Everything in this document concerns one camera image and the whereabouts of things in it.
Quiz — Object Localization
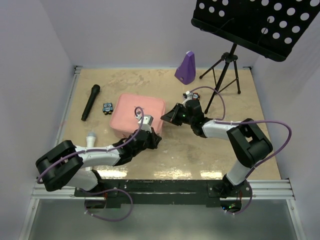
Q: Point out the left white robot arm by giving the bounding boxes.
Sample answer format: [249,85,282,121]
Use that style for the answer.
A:
[35,128,162,196]

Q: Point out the blue owl block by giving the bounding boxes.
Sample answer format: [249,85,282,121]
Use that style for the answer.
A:
[102,102,114,115]

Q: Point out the pink medicine kit case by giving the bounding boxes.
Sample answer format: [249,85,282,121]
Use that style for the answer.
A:
[109,93,166,139]

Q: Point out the owl pattern block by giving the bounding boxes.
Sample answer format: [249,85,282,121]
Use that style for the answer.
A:
[191,92,201,101]

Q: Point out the black microphone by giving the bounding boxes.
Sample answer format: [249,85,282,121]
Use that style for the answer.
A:
[81,84,101,122]

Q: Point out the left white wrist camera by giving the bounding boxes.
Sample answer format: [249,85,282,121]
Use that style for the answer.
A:
[135,114,154,133]

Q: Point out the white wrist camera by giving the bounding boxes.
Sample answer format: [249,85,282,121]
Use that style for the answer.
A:
[182,91,194,106]
[135,114,154,133]

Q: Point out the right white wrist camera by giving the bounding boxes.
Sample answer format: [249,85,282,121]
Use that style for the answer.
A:
[182,91,194,106]

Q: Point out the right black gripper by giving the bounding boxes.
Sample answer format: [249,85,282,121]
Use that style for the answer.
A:
[162,103,195,126]

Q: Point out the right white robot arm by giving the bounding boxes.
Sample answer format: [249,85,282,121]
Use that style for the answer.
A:
[160,100,273,197]

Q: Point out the white tube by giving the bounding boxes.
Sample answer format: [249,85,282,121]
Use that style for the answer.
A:
[86,131,97,148]

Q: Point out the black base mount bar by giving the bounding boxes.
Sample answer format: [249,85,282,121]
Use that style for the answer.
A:
[74,179,253,211]

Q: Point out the purple metronome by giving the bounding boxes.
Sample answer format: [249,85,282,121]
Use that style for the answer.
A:
[174,51,196,85]

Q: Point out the black music stand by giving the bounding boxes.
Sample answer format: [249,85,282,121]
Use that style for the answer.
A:
[191,0,320,105]

